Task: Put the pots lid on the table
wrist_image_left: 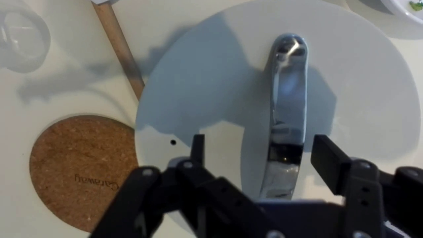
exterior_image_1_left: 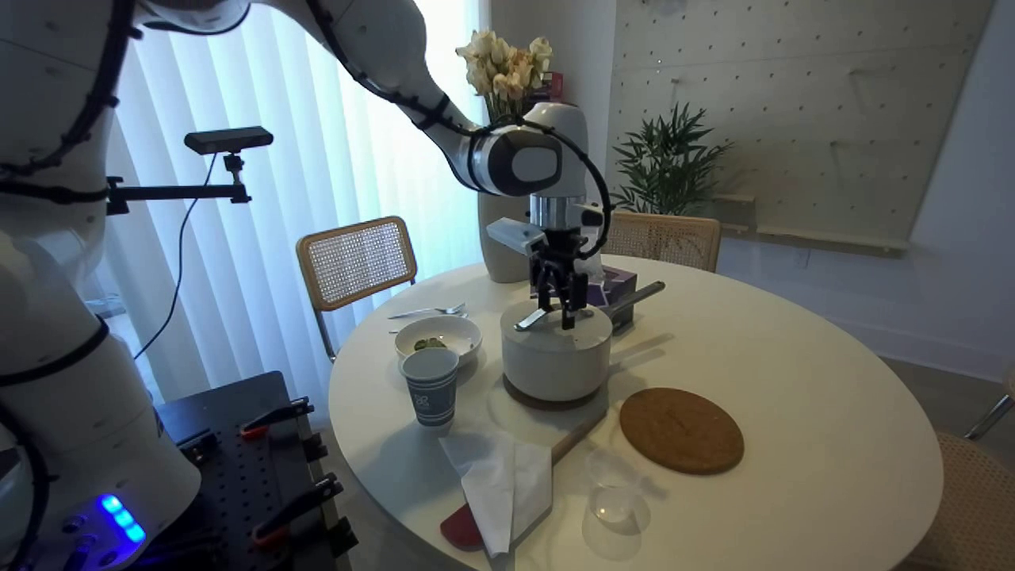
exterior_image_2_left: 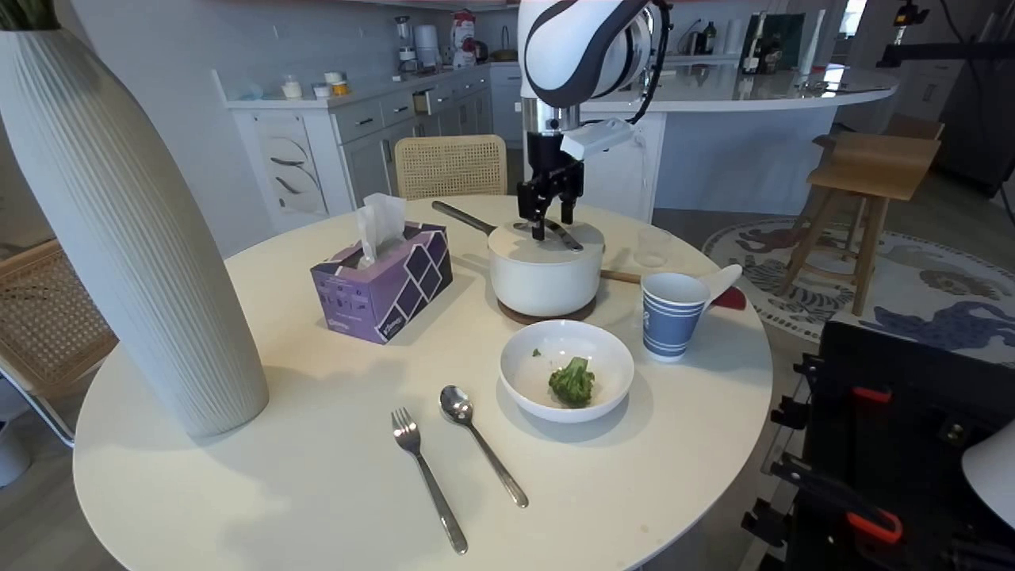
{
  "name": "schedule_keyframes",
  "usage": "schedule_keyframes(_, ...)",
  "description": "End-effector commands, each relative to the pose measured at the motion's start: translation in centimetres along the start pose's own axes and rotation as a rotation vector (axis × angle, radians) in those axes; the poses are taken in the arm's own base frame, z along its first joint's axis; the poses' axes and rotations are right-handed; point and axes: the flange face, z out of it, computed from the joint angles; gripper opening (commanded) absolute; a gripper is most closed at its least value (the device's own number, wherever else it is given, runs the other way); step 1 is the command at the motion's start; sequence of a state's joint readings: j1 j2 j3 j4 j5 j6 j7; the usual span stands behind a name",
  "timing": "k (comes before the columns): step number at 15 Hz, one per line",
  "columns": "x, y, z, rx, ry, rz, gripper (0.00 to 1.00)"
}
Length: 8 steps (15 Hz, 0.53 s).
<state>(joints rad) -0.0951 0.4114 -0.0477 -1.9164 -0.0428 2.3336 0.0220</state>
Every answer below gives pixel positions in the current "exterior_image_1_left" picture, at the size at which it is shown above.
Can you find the silver spoon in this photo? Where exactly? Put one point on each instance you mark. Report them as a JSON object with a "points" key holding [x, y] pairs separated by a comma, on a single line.
{"points": [[448, 308]]}

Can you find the purple tissue box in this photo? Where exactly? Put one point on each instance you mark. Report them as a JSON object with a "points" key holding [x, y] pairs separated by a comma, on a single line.
{"points": [[618, 287]]}

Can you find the clear drinking glass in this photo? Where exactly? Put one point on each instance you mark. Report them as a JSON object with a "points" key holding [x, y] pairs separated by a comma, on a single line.
{"points": [[618, 511]]}

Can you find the round cork trivet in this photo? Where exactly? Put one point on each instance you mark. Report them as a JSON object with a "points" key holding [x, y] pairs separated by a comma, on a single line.
{"points": [[683, 431], [510, 394]]}

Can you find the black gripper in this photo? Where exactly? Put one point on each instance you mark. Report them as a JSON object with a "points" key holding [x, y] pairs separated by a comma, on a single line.
{"points": [[558, 253]]}

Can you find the beige pegboard panel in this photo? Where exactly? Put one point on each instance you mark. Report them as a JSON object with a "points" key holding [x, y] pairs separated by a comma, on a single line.
{"points": [[827, 106]]}

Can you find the white paper napkin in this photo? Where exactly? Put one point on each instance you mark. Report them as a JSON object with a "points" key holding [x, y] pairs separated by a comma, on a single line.
{"points": [[508, 485]]}

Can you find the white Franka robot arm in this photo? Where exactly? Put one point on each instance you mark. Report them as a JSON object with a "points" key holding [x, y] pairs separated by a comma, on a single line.
{"points": [[64, 422]]}

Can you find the green potted plant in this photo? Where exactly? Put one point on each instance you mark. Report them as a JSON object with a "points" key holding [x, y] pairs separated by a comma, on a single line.
{"points": [[668, 160]]}

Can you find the blue striped paper cup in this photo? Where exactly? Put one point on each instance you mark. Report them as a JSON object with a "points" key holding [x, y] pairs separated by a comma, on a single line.
{"points": [[433, 398]]}

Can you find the black robot cart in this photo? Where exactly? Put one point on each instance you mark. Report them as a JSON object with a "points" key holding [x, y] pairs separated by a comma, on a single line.
{"points": [[232, 475]]}

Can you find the white vertical curtain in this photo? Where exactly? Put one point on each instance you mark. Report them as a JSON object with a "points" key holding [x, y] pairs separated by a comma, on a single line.
{"points": [[263, 287]]}

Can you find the white bowl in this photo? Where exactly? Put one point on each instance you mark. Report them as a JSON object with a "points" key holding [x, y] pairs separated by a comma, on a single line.
{"points": [[460, 338]]}

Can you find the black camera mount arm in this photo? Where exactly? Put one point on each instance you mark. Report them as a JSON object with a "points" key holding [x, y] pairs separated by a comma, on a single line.
{"points": [[169, 191]]}

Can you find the green broccoli piece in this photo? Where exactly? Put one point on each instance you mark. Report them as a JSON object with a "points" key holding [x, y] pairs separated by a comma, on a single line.
{"points": [[429, 344]]}

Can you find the black stereo camera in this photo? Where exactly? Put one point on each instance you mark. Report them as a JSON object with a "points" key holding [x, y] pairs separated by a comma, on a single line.
{"points": [[227, 139]]}

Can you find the flower bouquet green stems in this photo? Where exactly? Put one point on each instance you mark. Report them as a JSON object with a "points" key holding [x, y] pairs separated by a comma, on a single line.
{"points": [[508, 67]]}

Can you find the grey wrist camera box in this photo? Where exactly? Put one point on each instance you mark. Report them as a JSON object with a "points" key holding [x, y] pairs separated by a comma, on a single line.
{"points": [[522, 238]]}

